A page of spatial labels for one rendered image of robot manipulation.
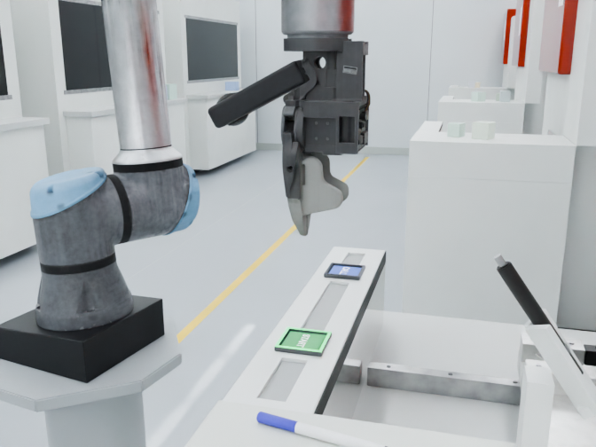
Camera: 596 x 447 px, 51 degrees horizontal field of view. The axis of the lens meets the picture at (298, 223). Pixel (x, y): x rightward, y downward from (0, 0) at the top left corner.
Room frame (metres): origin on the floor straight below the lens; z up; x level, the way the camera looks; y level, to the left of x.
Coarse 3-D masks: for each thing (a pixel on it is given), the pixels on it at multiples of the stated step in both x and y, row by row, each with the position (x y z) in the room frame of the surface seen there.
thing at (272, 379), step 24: (360, 264) 0.97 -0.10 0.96; (312, 288) 0.86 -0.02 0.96; (336, 288) 0.87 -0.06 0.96; (360, 288) 0.86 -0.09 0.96; (288, 312) 0.77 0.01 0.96; (312, 312) 0.78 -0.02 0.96; (336, 312) 0.77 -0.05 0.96; (336, 336) 0.70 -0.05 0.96; (264, 360) 0.64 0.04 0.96; (288, 360) 0.64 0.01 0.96; (312, 360) 0.64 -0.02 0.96; (336, 360) 0.64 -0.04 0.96; (240, 384) 0.58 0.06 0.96; (264, 384) 0.58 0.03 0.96; (288, 384) 0.59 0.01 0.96; (312, 384) 0.58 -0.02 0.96; (288, 408) 0.54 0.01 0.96; (312, 408) 0.54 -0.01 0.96
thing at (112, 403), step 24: (168, 336) 1.00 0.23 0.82; (0, 360) 0.91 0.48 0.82; (144, 360) 0.91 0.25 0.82; (168, 360) 0.91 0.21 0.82; (0, 384) 0.83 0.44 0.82; (24, 384) 0.83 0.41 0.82; (48, 384) 0.83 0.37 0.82; (72, 384) 0.83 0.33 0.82; (96, 384) 0.83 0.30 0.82; (120, 384) 0.84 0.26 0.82; (144, 384) 0.85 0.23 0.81; (48, 408) 0.80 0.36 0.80; (72, 408) 0.88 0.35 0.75; (96, 408) 0.88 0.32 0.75; (120, 408) 0.90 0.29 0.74; (48, 432) 0.91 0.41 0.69; (72, 432) 0.88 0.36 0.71; (96, 432) 0.88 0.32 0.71; (120, 432) 0.90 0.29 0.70; (144, 432) 0.96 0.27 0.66
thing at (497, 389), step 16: (368, 368) 0.83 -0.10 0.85; (384, 368) 0.83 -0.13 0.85; (400, 368) 0.83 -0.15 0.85; (416, 368) 0.83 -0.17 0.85; (368, 384) 0.83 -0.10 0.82; (384, 384) 0.82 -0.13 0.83; (400, 384) 0.82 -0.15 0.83; (416, 384) 0.81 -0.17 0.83; (432, 384) 0.81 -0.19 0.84; (448, 384) 0.80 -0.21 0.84; (464, 384) 0.79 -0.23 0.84; (480, 384) 0.79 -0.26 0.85; (496, 384) 0.78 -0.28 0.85; (512, 384) 0.78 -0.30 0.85; (496, 400) 0.78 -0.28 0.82; (512, 400) 0.78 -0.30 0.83
